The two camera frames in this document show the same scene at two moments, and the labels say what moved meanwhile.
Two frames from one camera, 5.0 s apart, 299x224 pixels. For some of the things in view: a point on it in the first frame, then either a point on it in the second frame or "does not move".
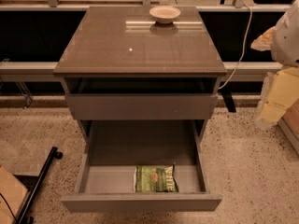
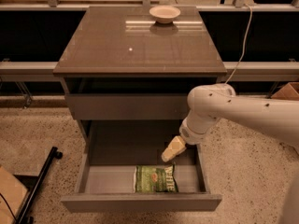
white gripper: x=287 y=39 to x=188 y=133
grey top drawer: x=142 y=98 does not move
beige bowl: x=164 y=14 does not move
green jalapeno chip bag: x=151 y=179 does not move
